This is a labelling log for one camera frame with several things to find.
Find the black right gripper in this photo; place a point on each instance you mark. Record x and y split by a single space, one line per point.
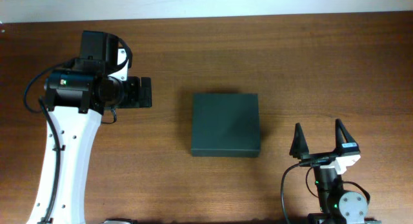
299 150

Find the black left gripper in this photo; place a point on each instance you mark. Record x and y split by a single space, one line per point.
135 100

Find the black box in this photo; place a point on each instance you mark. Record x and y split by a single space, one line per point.
225 125

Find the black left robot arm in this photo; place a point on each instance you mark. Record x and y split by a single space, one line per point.
77 94

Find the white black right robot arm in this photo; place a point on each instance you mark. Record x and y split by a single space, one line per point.
336 203

